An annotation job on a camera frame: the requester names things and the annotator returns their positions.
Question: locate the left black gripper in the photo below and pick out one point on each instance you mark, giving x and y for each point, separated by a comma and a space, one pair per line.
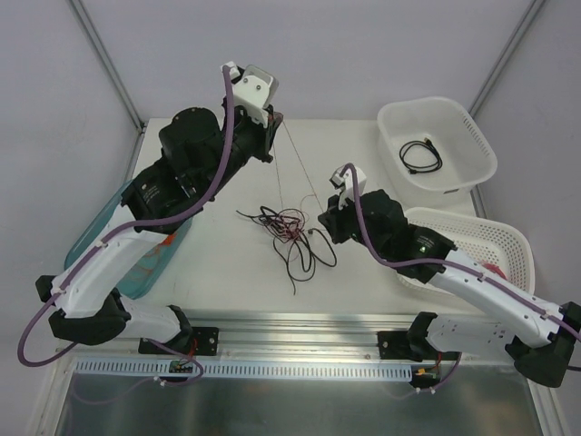
270, 134

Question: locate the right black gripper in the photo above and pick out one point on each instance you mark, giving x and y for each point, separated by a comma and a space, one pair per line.
339, 220

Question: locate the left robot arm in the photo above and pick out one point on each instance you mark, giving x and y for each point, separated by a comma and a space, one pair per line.
199, 155

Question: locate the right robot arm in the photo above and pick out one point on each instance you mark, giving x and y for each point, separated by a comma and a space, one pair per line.
537, 336

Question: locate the deep white plastic tub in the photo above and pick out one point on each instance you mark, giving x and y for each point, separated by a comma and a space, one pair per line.
433, 151

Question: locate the teal transparent plastic tray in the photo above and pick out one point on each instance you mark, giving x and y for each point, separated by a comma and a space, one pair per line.
139, 280

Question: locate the perforated white plastic basket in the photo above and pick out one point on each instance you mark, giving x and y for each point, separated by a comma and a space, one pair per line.
497, 246

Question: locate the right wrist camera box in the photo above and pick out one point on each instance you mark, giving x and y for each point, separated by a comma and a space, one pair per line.
345, 180

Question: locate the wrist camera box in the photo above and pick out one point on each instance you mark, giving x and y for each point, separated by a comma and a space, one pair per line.
345, 180
252, 88

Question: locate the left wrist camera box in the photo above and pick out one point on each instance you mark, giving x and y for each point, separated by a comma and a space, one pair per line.
252, 88

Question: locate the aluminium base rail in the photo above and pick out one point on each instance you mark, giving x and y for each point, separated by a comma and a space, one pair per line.
274, 337

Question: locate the left frame post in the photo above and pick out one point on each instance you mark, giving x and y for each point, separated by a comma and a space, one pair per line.
95, 41

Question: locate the frame post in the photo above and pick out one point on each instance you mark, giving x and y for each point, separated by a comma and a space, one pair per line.
95, 41
515, 40

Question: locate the white slotted cable duct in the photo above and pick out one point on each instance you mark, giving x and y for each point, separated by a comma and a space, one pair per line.
318, 371

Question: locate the right frame post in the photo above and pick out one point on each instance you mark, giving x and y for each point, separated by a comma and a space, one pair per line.
515, 40

